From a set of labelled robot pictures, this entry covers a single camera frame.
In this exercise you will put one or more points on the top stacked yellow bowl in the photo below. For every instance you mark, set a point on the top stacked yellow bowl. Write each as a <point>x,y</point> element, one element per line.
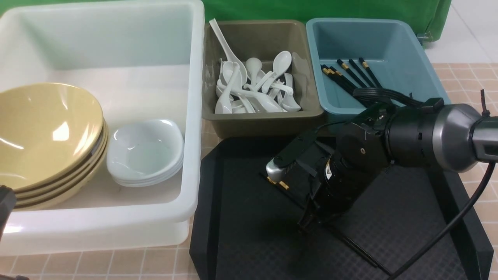
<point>74,175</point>

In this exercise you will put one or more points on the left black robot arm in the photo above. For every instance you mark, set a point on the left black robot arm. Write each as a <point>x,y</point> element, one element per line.
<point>7,204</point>

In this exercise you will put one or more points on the white square side dish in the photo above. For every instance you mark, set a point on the white square side dish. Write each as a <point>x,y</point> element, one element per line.
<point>144,150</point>

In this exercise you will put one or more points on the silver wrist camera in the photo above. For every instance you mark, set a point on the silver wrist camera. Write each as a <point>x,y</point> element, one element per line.
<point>277,174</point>

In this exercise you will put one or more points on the stacked yellow bowl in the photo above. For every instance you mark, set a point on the stacked yellow bowl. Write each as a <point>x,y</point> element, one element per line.
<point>66,198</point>
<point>74,175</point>
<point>83,182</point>

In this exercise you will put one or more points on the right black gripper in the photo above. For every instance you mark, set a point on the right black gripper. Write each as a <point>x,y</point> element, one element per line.
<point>338,175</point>

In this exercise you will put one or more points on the olive green plastic bin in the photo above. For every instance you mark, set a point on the olive green plastic bin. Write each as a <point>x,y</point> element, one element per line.
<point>263,40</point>

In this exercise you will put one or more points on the tall leaning white spoon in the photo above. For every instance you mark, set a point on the tall leaning white spoon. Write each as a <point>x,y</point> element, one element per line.
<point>227,50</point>

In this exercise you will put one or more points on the white spoon upright bowl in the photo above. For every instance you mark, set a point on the white spoon upright bowl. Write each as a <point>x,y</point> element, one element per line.
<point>281,64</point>

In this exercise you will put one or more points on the metal clamp on backdrop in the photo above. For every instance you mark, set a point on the metal clamp on backdrop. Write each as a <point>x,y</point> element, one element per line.
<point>424,37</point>

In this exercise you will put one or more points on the yellow noodle bowl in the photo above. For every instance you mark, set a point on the yellow noodle bowl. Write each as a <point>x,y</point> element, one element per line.
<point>46,130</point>

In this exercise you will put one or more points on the teal blue plastic bin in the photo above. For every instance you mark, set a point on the teal blue plastic bin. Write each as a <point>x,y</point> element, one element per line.
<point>390,48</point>

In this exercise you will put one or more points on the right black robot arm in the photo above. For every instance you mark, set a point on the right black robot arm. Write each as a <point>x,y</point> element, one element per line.
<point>452,138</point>

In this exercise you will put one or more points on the middle stacked yellow bowl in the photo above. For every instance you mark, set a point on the middle stacked yellow bowl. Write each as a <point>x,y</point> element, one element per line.
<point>83,182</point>

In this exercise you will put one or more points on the green cloth backdrop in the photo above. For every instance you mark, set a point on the green cloth backdrop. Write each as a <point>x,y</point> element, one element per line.
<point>424,17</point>

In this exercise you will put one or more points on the white spoon small round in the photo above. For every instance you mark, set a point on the white spoon small round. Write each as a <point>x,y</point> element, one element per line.
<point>253,66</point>

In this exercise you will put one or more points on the bottom stacked yellow bowl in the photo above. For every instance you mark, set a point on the bottom stacked yellow bowl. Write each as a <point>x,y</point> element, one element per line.
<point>66,198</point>

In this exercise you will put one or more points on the white ceramic soup spoon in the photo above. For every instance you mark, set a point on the white ceramic soup spoon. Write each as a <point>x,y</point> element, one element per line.
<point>229,77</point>

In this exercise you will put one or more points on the black chopstick in bin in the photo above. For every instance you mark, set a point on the black chopstick in bin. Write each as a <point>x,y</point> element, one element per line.
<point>360,72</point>
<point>351,73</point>
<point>338,81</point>
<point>350,85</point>
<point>370,72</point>

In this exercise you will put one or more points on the black chopstick gold tip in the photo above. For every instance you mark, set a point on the black chopstick gold tip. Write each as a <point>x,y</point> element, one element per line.
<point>342,243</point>
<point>350,241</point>

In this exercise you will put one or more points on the large white plastic tub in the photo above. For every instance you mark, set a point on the large white plastic tub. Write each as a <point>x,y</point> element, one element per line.
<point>142,59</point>

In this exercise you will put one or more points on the black plastic serving tray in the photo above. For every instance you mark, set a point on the black plastic serving tray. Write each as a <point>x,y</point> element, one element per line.
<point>246,229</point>

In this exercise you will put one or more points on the white spoon right side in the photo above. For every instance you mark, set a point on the white spoon right side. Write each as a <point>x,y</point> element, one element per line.
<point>288,102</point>

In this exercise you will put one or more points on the white spoon centre long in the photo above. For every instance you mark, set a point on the white spoon centre long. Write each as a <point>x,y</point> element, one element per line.
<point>254,102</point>

